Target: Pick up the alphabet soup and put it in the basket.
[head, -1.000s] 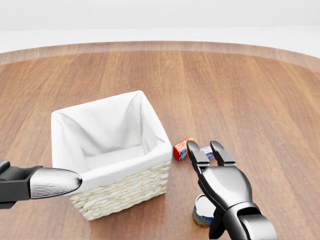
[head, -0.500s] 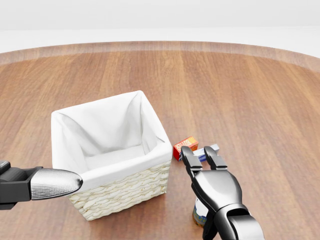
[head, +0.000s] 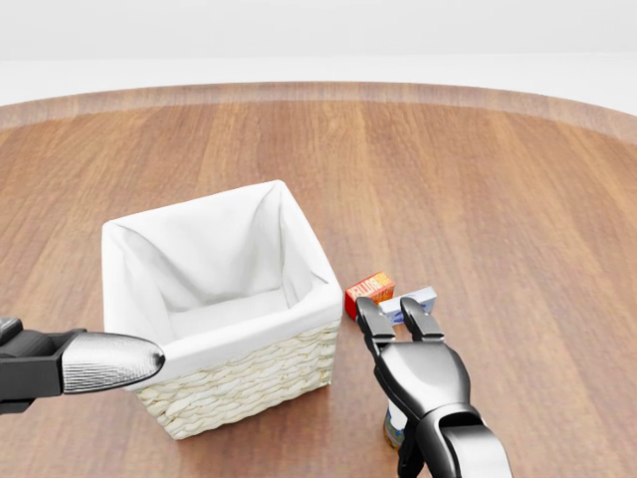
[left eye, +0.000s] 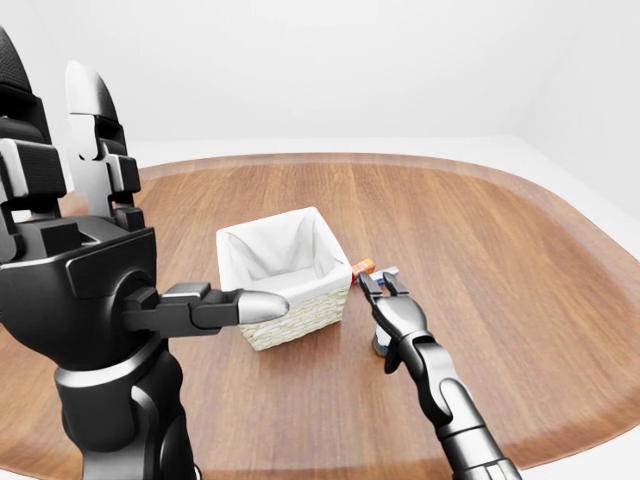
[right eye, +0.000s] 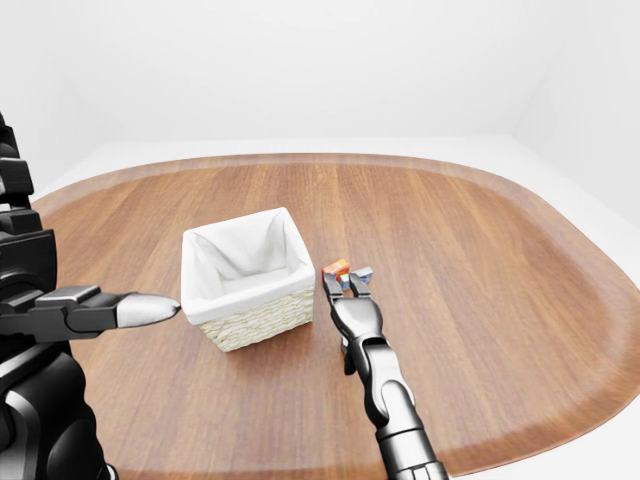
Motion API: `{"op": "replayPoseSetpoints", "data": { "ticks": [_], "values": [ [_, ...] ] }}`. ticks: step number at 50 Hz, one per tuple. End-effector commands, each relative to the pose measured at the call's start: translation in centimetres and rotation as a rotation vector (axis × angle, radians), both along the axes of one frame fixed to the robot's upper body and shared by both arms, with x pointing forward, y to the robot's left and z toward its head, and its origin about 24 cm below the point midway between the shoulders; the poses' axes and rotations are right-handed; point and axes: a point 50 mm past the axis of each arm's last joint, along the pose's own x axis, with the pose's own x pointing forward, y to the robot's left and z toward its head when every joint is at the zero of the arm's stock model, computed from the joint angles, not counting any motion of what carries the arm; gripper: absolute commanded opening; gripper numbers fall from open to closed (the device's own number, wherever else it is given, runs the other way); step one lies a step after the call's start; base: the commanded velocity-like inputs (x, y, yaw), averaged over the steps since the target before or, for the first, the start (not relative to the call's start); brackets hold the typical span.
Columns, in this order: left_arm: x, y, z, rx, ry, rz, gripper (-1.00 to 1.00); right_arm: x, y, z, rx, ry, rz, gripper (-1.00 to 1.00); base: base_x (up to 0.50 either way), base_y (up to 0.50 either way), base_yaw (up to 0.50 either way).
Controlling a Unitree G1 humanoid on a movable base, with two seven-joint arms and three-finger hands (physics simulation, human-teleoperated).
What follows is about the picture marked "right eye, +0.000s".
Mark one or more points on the small grey blue box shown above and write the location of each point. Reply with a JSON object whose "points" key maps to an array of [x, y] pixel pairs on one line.
{"points": [[364, 274]]}

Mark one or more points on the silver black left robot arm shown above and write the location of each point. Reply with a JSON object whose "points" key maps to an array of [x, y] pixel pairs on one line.
{"points": [[45, 415]]}

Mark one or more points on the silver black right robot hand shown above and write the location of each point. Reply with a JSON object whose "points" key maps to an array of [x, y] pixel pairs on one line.
{"points": [[359, 316]]}

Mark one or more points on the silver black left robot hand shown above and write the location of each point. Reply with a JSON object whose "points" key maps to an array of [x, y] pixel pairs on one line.
{"points": [[90, 310]]}

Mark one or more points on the small orange red box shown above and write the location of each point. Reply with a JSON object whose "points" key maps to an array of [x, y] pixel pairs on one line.
{"points": [[336, 268]]}

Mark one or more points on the white lined wicker basket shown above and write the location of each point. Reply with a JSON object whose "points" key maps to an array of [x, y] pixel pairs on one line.
{"points": [[250, 280]]}

